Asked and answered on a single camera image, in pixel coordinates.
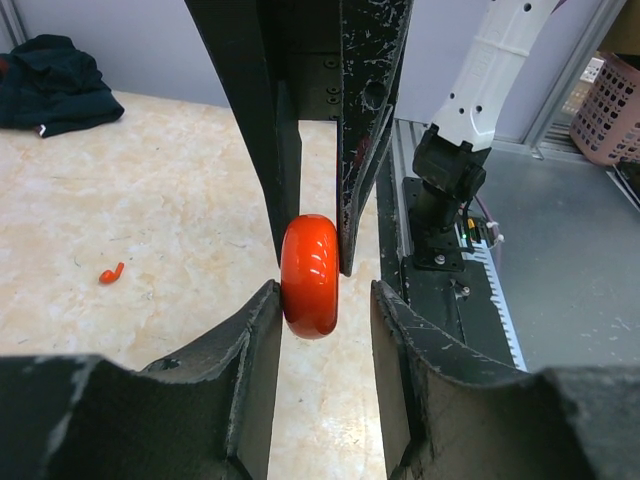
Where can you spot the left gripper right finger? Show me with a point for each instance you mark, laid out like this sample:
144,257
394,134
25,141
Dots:
450,412

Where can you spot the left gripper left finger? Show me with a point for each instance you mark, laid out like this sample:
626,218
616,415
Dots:
204,411

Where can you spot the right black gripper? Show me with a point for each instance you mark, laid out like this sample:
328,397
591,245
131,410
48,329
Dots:
279,61

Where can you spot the orange earbud charging case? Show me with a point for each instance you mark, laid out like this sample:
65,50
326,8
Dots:
310,276

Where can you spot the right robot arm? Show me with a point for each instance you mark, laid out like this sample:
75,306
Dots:
462,130

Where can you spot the dark blue cloth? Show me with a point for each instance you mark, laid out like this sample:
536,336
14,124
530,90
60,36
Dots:
51,87

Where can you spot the pink plastic basket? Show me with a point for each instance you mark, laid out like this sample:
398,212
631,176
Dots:
606,127

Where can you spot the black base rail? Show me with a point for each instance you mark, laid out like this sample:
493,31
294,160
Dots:
440,259

